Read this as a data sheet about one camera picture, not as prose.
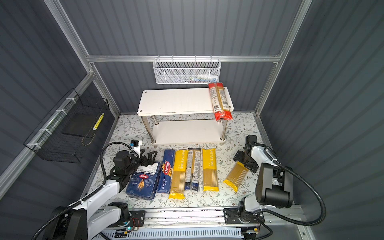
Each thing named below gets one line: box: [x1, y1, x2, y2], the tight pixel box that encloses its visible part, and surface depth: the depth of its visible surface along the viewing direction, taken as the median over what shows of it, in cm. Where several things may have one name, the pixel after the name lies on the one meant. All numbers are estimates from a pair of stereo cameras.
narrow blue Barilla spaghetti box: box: [156, 148, 175, 194], surface depth 88 cm
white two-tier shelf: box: [137, 87, 234, 145], surface depth 85 cm
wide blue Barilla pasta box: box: [125, 162, 162, 201], surface depth 80 cm
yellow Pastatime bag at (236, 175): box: [223, 161, 249, 192], surface depth 86 cm
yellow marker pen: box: [92, 112, 105, 131], surface depth 79 cm
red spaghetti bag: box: [208, 82, 233, 121], surface depth 75 cm
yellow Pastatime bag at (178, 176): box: [168, 149, 189, 199], surface depth 88 cm
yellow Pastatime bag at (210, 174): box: [202, 148, 219, 192], surface depth 90 cm
